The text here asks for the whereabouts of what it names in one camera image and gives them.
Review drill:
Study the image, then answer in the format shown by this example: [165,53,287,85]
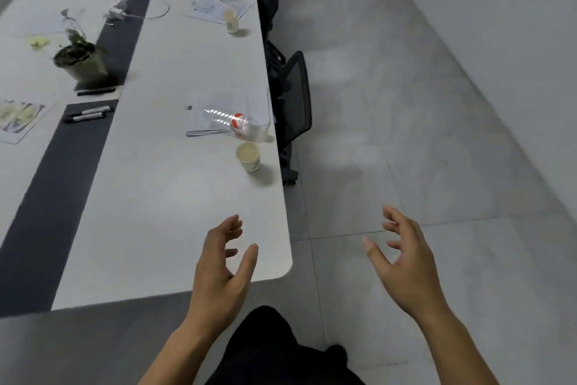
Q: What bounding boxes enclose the person's right hand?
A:
[362,205,450,320]

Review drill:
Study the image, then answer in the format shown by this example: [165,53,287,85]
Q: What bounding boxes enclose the person's left hand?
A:
[188,214,259,325]

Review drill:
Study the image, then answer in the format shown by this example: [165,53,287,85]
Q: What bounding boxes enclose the person's left forearm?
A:
[137,315,226,385]

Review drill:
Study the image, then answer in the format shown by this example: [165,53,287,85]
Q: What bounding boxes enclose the person's right forearm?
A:
[415,301,501,385]

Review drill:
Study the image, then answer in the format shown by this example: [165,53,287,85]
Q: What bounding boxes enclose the person's black trousers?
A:
[205,306,366,385]

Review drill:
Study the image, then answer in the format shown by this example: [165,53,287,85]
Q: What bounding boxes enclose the person's black shoe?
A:
[325,344,349,367]

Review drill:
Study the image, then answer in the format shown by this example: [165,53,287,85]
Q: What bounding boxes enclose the white paper sheet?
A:
[185,88,271,138]
[183,0,251,24]

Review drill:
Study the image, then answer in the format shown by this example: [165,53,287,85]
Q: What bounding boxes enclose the potted green plant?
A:
[53,8,109,88]

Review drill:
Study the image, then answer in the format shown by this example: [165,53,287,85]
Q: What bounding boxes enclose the printed picture sheet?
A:
[0,99,47,145]

